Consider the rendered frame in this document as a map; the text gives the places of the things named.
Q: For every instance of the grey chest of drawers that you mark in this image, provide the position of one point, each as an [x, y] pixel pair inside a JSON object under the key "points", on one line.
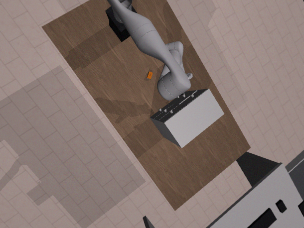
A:
{"points": [[191, 120]]}

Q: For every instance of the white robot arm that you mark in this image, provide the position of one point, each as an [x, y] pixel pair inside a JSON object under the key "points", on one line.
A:
{"points": [[173, 80]]}

